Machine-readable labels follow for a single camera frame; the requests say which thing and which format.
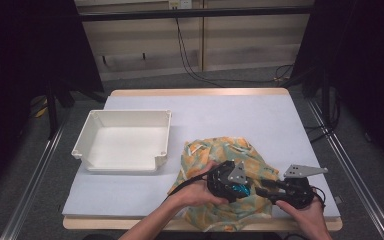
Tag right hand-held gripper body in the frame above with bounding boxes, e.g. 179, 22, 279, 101
269, 164, 329, 209

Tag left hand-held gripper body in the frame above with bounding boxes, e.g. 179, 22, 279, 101
206, 159, 252, 204

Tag orange slice print garment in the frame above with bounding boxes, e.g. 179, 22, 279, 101
167, 135, 281, 233

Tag white plastic box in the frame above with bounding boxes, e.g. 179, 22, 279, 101
70, 109, 173, 175

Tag person's right hand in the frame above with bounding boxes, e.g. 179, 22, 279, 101
275, 199, 328, 233

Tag person's left hand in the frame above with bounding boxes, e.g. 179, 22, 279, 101
169, 161, 229, 209

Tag white table mat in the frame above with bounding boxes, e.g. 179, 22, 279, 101
62, 94, 342, 220

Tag wooden table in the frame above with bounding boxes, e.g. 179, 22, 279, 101
62, 87, 344, 232

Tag black curtain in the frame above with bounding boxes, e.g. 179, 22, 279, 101
293, 0, 384, 174
0, 0, 105, 201

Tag black horizontal bar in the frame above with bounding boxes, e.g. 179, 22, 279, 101
79, 5, 314, 23

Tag right hand-held gripper black cable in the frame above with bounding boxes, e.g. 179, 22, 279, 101
311, 185, 327, 205

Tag hand-held gripper black cable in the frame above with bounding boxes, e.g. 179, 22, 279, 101
311, 185, 327, 205
167, 174, 212, 199

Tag left hand-held gripper black cable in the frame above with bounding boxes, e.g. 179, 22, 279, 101
167, 174, 212, 199

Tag metal floor rail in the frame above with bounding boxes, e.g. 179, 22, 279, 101
305, 99, 384, 240
0, 121, 66, 240

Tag black cable bundle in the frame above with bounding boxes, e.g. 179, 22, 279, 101
303, 94, 342, 144

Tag long black floor cable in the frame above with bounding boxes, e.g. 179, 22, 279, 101
174, 16, 296, 85

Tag light wooden wall cabinet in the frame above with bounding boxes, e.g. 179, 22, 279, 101
74, 0, 315, 82

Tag white wall socket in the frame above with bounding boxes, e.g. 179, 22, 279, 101
168, 0, 194, 10

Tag black stand post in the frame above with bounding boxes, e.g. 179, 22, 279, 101
45, 83, 60, 140

